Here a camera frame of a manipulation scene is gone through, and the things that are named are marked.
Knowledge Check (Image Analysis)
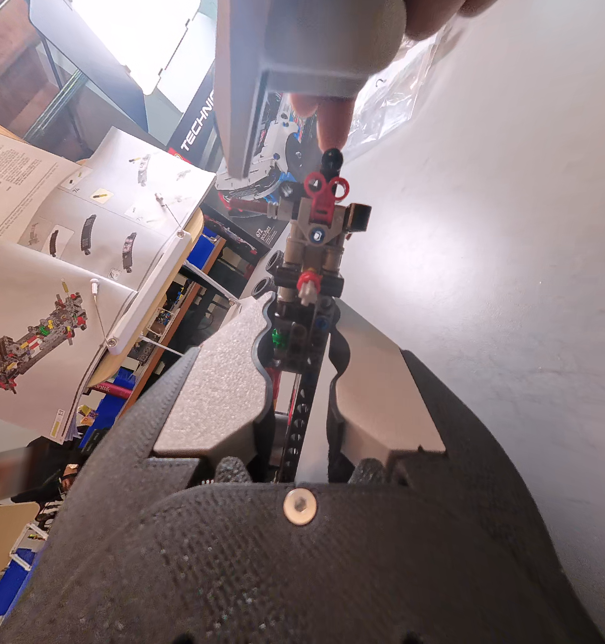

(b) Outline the lego car chassis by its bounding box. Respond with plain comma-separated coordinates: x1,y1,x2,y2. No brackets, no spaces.
266,171,374,485

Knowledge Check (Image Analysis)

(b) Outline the white book stand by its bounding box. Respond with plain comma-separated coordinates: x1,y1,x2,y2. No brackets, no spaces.
73,191,243,403

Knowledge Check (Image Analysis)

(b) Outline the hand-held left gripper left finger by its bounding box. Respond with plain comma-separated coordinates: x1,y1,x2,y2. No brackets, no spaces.
152,292,283,469

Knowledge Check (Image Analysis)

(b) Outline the black lego set box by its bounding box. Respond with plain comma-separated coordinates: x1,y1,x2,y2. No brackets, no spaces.
166,75,328,260

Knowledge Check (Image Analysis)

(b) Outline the lego instruction booklet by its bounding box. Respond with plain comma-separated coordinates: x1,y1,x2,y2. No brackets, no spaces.
0,126,218,443

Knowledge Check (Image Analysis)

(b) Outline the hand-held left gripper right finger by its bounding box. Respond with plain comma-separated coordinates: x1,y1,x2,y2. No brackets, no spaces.
327,297,446,476

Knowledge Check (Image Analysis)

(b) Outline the clear plastic bag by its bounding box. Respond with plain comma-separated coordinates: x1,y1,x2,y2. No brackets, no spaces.
343,20,459,157

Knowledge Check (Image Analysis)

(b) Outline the printed paper sheet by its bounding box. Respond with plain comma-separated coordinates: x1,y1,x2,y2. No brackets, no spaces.
0,113,82,257

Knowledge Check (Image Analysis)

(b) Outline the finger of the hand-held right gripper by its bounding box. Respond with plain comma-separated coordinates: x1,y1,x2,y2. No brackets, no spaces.
214,0,409,180

